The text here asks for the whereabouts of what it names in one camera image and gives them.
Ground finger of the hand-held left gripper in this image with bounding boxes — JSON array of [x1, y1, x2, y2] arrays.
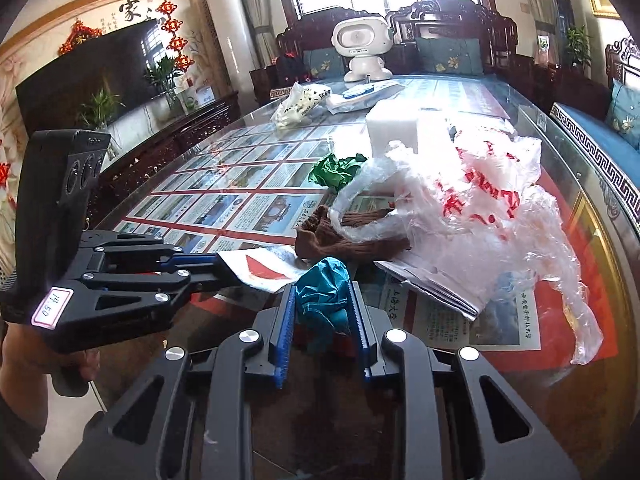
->
[[75, 231, 243, 276], [30, 271, 243, 354]]

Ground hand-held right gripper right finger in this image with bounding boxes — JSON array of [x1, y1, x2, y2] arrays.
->
[[348, 281, 583, 480]]

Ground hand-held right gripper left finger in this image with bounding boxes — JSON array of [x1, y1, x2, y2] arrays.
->
[[57, 284, 298, 480]]

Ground white wrapper with red print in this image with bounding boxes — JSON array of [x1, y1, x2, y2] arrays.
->
[[217, 246, 313, 294]]

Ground teal paper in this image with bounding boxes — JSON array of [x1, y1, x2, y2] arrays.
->
[[294, 256, 353, 356]]

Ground green paper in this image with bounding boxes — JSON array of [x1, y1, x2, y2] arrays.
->
[[308, 153, 368, 193]]

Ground white foam block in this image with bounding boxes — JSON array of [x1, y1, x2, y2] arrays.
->
[[366, 105, 420, 156]]

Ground person's left forearm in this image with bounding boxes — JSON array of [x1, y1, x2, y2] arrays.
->
[[0, 387, 53, 463]]

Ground person's left hand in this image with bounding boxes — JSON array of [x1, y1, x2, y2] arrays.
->
[[0, 321, 101, 401]]

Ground printed sheets under glass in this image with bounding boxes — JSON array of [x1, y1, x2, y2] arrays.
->
[[107, 75, 543, 356]]

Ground folded white papers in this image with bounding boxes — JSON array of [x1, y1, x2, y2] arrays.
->
[[375, 255, 488, 321]]

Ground brown knitted cloth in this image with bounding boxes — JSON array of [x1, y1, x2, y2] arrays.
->
[[294, 204, 412, 262]]

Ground small green potted plant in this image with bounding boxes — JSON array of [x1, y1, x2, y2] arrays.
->
[[77, 87, 126, 131]]

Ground dark wooden television cabinet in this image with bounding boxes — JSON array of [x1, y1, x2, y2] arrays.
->
[[82, 91, 241, 221]]

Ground black flat television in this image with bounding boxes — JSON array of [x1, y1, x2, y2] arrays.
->
[[15, 27, 168, 136]]

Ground tall green plant in vase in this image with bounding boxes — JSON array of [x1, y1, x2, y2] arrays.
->
[[142, 55, 185, 112]]

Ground white box on cabinet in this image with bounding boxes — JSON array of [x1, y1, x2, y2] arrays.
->
[[177, 85, 217, 113]]

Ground clear plastic bag red print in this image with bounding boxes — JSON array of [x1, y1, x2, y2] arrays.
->
[[327, 110, 603, 366]]

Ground white plastic bag yellow print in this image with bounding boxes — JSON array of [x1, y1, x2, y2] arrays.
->
[[271, 82, 333, 128]]

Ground black and red bag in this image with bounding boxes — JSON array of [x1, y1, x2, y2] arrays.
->
[[276, 50, 307, 92]]

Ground dark wooden glass-topped table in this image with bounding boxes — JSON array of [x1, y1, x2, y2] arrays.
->
[[85, 72, 640, 480]]

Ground white standing air conditioner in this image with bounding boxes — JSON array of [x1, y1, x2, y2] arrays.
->
[[206, 0, 261, 106]]

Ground white and blue packet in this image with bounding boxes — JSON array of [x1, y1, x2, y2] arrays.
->
[[326, 80, 406, 113]]

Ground small teal floral cushion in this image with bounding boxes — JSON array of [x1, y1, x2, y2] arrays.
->
[[302, 49, 346, 81]]

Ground beige curtain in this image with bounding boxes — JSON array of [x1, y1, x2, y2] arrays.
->
[[232, 0, 276, 73]]

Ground white robot toy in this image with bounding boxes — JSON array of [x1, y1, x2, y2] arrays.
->
[[332, 16, 393, 82]]

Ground large teal floral cushion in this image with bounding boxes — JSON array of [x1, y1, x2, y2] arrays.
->
[[416, 36, 485, 77]]

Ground carved sofa with blue seat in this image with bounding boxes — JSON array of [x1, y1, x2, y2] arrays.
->
[[547, 37, 640, 221]]

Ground light blue floral cushion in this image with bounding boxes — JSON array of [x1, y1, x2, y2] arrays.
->
[[605, 80, 640, 148]]

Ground red and gold wall ornament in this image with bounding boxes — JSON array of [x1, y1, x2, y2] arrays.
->
[[57, 19, 103, 56]]

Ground red knot string decoration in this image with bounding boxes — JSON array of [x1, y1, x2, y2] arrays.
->
[[155, 0, 196, 73]]

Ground green plant by wall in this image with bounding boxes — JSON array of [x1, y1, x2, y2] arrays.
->
[[565, 25, 593, 73]]

